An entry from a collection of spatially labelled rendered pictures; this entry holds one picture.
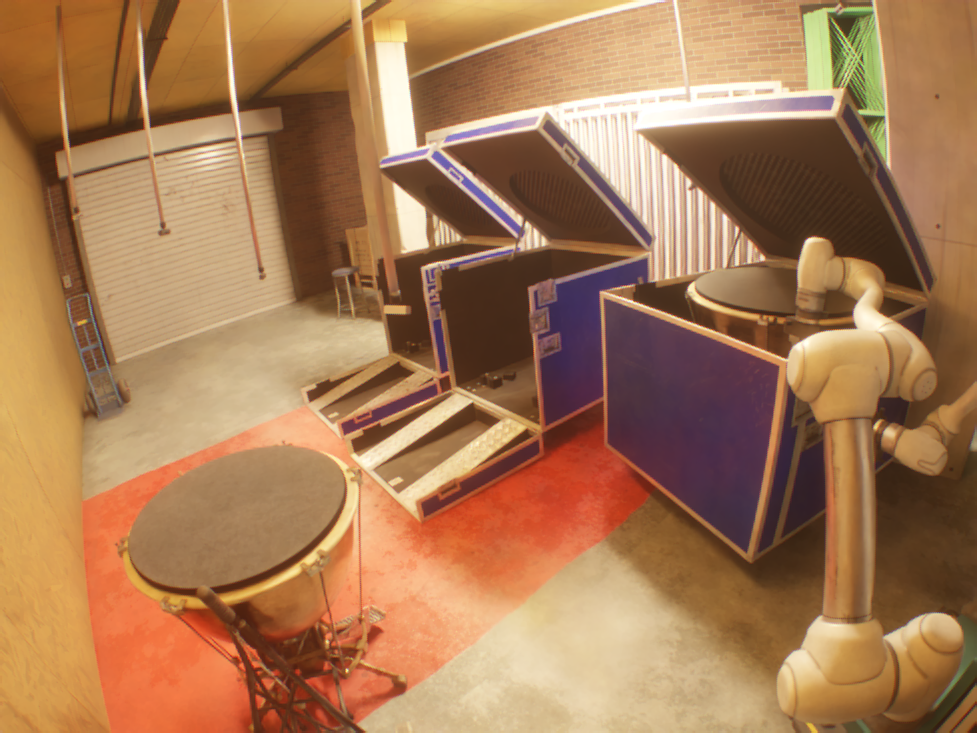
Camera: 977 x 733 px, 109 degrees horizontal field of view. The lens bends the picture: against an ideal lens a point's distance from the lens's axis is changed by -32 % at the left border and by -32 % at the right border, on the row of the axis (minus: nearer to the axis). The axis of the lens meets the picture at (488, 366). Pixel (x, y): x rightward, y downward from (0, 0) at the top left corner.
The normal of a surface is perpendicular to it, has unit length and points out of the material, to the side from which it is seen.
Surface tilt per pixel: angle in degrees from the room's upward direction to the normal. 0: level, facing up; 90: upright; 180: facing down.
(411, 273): 90
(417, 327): 90
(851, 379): 58
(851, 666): 49
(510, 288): 90
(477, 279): 90
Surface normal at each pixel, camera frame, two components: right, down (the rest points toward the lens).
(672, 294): 0.36, 0.31
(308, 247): 0.67, 0.20
